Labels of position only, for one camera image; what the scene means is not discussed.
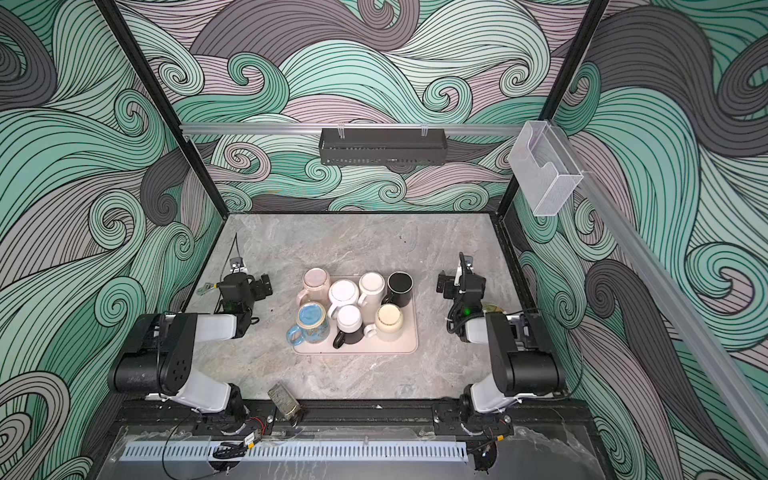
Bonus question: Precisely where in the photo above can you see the blue mug yellow inside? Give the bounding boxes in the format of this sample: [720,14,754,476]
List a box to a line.
[286,302,330,346]

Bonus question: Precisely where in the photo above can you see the pink silicone tray mat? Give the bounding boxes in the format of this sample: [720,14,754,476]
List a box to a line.
[291,276,418,355]

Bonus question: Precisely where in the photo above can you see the white ribbed-bottom mug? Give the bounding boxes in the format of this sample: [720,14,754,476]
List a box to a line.
[327,279,360,318]

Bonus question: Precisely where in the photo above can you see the black glossy mug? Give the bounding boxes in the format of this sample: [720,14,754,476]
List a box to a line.
[382,271,414,308]

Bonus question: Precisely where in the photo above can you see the black mug white base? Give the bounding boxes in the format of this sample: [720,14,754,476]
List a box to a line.
[333,305,364,349]

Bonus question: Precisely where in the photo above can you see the small metal device front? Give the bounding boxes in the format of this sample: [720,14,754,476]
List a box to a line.
[268,383,302,420]

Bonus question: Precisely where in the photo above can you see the pink iridescent mug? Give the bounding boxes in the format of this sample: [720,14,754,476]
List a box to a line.
[296,267,331,306]

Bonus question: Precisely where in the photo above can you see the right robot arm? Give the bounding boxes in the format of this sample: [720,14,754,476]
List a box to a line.
[436,271,566,418]

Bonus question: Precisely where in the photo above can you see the black wire wall basket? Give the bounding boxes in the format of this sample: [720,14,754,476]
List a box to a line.
[318,128,448,166]

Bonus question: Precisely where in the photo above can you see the clear acrylic wall holder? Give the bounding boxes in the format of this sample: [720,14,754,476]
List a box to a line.
[507,121,583,217]

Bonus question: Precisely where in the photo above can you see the white slotted cable duct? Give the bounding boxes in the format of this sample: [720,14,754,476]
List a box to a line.
[119,440,469,463]

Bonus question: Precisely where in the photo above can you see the tall white mug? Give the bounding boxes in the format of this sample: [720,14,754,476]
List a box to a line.
[358,272,386,307]

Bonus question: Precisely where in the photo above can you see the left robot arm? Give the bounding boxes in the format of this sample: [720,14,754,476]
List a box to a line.
[108,272,273,421]

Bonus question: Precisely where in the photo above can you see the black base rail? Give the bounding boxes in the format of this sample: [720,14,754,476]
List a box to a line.
[113,397,595,439]

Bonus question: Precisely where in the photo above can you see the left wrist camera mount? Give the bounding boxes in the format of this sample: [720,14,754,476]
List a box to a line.
[229,257,247,274]

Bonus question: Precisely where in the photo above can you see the colourful round tin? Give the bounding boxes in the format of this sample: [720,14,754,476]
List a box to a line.
[483,304,506,314]

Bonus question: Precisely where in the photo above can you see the cream speckled mug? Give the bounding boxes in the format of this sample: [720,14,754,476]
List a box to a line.
[364,304,405,342]

